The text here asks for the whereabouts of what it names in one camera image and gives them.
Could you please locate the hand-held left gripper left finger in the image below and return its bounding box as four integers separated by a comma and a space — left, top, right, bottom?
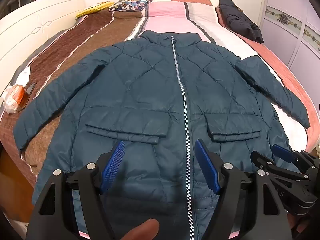
25, 140, 126, 240

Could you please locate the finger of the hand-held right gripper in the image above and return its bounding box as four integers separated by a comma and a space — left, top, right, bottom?
250, 150, 301, 181
272, 144, 317, 167

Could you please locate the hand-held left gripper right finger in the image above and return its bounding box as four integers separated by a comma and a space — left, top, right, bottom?
194, 139, 292, 240

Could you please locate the teal quilted puffer jacket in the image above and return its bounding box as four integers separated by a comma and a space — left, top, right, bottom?
14, 29, 311, 240

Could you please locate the person's left hand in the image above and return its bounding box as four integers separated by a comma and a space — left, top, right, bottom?
117, 218, 160, 240

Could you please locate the small black object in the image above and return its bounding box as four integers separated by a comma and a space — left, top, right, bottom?
25, 81, 38, 97

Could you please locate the clear plastic bag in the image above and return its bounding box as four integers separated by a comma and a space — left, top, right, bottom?
0, 85, 28, 115

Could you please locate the lavender patterned wardrobe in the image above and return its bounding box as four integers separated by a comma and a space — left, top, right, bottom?
259, 0, 320, 80

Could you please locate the white tissue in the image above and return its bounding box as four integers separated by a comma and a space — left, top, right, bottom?
15, 66, 32, 85

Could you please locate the black puffer jacket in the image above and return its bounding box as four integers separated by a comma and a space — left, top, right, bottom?
219, 0, 264, 44

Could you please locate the white headboard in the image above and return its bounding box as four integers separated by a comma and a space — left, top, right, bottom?
0, 0, 87, 98

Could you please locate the yellow pillow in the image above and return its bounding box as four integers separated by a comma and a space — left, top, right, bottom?
76, 1, 115, 18

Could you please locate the striped pink brown blanket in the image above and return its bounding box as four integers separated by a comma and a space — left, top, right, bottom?
0, 0, 320, 240

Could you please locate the colourful printed pillow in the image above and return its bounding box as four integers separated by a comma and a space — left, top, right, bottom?
109, 0, 157, 12

